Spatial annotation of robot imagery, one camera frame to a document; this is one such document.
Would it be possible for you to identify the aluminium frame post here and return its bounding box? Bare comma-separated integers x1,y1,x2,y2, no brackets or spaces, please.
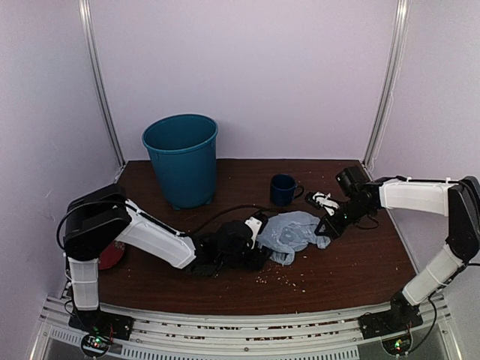
78,0,126,169
362,0,410,171

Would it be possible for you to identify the red floral bowl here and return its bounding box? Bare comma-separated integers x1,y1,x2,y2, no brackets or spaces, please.
98,241,125,271

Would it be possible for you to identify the teal plastic trash bin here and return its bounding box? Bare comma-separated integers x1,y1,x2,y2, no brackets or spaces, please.
142,114,218,209

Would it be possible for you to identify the left aluminium frame post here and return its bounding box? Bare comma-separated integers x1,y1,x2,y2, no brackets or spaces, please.
78,0,126,169

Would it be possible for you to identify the right aluminium frame post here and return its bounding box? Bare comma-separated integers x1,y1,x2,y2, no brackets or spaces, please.
362,0,410,171

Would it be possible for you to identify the dark blue enamel mug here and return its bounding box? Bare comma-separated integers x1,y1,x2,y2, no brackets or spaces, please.
269,173,305,207

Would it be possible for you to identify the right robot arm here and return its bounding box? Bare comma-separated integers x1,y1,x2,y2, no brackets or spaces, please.
305,168,479,332

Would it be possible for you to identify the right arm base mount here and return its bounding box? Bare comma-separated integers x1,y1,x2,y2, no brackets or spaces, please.
358,310,424,357

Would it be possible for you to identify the translucent blue plastic trash bag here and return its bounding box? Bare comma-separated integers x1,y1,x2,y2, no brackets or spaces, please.
256,211,332,266

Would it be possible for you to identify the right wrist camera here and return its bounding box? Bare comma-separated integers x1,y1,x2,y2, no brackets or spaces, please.
335,166,370,197

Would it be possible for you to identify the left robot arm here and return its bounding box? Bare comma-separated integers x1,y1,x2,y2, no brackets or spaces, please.
55,184,272,333

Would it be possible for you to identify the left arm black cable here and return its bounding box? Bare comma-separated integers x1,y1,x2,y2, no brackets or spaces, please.
194,204,271,236

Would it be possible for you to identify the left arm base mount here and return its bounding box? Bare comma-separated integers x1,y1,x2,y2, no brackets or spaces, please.
68,310,134,358

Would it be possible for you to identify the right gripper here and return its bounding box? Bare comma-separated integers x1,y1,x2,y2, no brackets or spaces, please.
314,197,373,239

